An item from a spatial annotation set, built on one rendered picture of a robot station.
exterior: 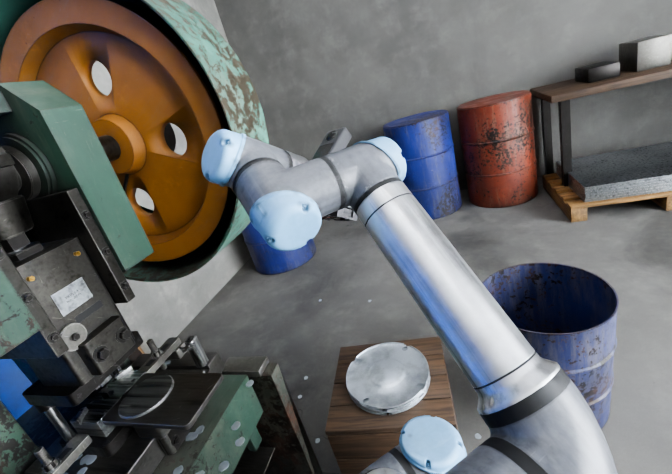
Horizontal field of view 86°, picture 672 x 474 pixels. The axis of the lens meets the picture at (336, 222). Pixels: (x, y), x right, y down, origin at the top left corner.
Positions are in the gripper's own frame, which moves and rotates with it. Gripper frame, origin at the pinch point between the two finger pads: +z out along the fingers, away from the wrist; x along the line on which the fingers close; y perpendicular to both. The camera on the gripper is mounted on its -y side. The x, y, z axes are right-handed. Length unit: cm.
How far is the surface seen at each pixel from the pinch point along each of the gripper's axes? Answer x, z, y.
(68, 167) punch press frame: -47, -43, 1
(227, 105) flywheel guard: -30.3, -18.8, -17.9
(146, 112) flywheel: -57, -27, -19
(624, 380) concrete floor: 30, 128, 49
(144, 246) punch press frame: -51, -25, 16
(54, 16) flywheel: -65, -48, -36
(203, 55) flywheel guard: -32.1, -25.1, -27.5
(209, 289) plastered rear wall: -233, 91, 51
